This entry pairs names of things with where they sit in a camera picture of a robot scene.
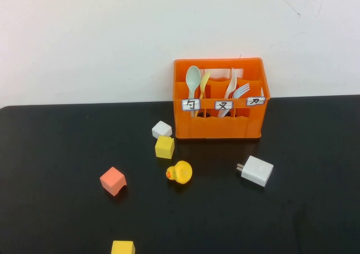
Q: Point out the pale green plastic spoon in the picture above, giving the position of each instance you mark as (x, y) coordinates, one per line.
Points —
(193, 78)

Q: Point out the light blue plastic fork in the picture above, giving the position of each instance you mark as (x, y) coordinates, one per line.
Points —
(241, 92)

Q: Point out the orange plastic cutlery holder crate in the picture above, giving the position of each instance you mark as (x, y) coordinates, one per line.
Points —
(219, 128)

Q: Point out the paper label reading 勺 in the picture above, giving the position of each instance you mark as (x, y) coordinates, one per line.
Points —
(191, 104)

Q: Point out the white foam cube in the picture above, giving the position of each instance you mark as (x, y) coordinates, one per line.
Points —
(161, 129)

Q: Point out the yellow foam cube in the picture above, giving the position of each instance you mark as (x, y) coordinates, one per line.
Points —
(164, 148)
(122, 248)

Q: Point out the yellow plastic spoon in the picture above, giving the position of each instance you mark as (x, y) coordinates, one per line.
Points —
(204, 80)

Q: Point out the paper label reading 叉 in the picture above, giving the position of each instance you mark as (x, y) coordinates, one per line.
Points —
(224, 105)

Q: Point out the yellow rubber duck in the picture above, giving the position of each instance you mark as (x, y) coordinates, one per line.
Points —
(181, 172)

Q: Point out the cream white plastic fork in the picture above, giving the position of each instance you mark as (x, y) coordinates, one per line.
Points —
(232, 82)

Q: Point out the paper label reading 刀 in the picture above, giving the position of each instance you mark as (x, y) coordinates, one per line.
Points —
(255, 101)

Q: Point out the salmon orange foam cube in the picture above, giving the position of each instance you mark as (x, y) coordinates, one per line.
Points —
(112, 180)

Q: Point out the white wall charger plug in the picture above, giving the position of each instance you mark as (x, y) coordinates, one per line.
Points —
(257, 171)

